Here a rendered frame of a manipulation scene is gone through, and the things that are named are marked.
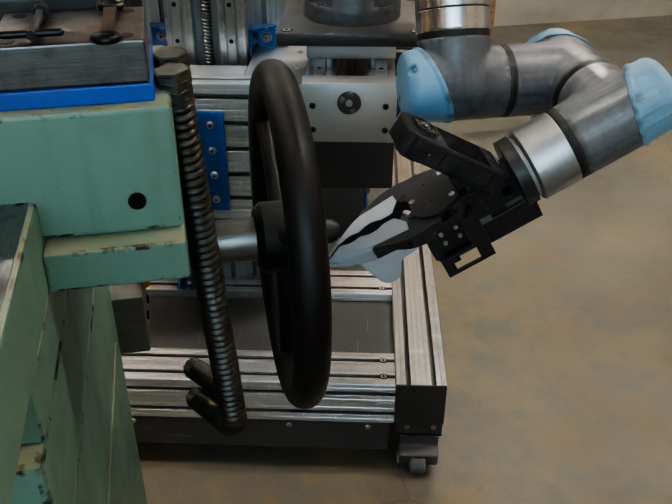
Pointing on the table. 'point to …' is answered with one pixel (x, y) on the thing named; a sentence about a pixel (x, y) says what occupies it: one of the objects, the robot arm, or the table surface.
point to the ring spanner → (108, 23)
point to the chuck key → (34, 26)
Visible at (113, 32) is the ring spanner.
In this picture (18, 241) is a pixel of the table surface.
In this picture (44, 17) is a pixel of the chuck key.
